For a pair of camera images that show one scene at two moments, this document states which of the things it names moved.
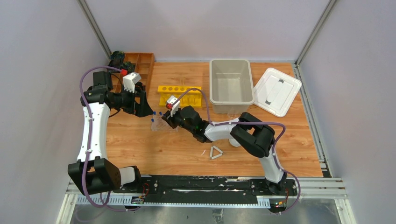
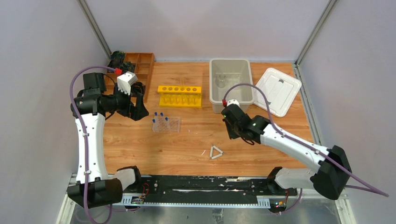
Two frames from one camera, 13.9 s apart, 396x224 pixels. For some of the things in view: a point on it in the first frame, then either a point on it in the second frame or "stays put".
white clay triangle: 217,149 stays put
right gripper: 170,120 to 232,135
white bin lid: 275,91 stays put
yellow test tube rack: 193,98 stays put
